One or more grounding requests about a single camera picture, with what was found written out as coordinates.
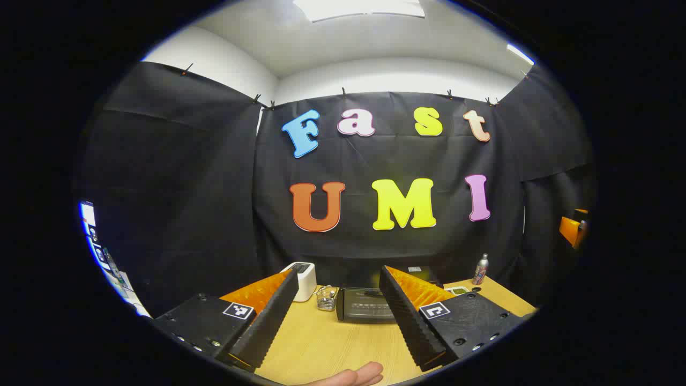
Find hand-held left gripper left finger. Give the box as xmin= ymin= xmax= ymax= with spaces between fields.
xmin=153 ymin=268 xmax=299 ymax=372

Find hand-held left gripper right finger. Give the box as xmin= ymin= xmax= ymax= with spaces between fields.
xmin=378 ymin=265 xmax=527 ymax=373

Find black electric oven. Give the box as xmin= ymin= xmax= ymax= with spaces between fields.
xmin=336 ymin=266 xmax=443 ymax=324

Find white toaster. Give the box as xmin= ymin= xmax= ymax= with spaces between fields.
xmin=281 ymin=262 xmax=317 ymax=302

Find black backdrop cloth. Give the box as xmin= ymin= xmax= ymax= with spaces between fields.
xmin=75 ymin=61 xmax=598 ymax=317

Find white cluttered shelf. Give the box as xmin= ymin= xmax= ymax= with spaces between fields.
xmin=79 ymin=201 xmax=152 ymax=318

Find large ceiling light panel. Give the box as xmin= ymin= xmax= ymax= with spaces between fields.
xmin=292 ymin=0 xmax=427 ymax=23

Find wire mesh utensil basket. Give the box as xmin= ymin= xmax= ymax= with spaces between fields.
xmin=316 ymin=286 xmax=339 ymax=312

